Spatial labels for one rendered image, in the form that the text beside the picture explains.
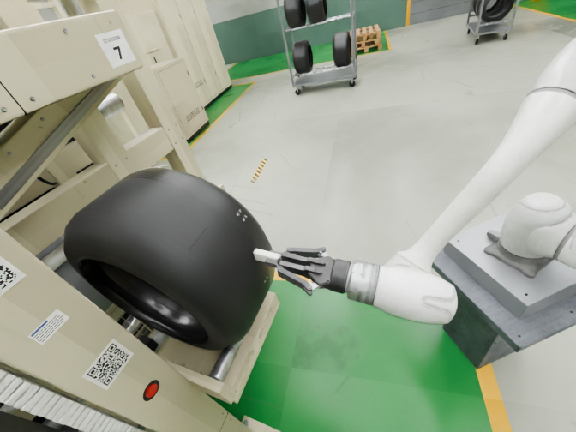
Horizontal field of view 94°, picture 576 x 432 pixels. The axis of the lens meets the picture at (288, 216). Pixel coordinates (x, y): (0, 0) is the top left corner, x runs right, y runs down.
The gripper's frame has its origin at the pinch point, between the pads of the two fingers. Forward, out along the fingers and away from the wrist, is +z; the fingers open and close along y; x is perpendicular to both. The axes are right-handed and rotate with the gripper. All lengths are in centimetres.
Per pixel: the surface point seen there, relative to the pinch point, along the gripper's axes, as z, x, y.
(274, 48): 464, 171, -1055
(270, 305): 7.1, 38.5, -5.8
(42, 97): 54, -35, -4
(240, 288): 3.3, 1.8, 9.2
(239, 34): 597, 121, -1037
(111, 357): 22.2, 3.5, 31.2
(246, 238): 5.8, -3.8, -1.2
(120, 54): 54, -38, -29
